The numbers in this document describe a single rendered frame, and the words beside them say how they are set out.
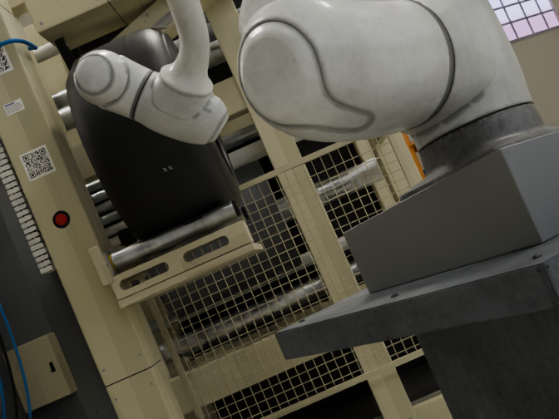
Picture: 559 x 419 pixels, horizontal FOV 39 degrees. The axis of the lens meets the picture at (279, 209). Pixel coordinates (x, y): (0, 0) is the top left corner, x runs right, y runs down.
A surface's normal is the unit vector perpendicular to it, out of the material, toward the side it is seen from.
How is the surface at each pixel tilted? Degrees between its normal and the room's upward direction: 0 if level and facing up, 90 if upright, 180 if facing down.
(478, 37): 88
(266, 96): 91
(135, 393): 90
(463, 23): 86
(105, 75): 100
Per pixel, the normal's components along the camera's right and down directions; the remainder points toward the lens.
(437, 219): -0.80, 0.32
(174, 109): -0.12, 0.41
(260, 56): -0.64, 0.26
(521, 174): 0.44, -0.25
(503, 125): 0.02, -0.25
